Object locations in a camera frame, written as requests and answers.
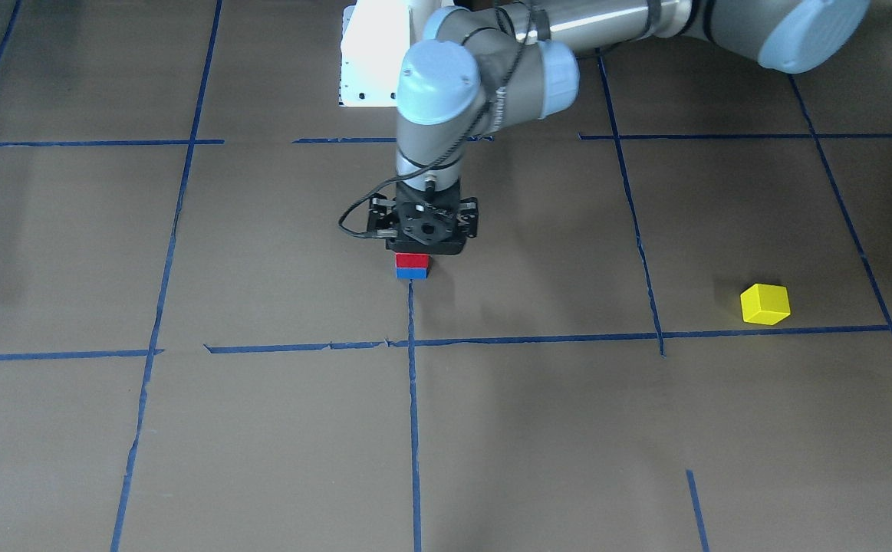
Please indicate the red wooden cube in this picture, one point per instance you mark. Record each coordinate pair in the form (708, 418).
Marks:
(402, 260)

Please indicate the blue wooden cube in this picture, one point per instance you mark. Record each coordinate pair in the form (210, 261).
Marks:
(412, 273)

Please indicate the white camera mast post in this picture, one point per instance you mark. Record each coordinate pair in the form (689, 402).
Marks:
(393, 56)

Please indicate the yellow wooden cube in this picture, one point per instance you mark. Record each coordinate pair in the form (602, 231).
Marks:
(765, 304)

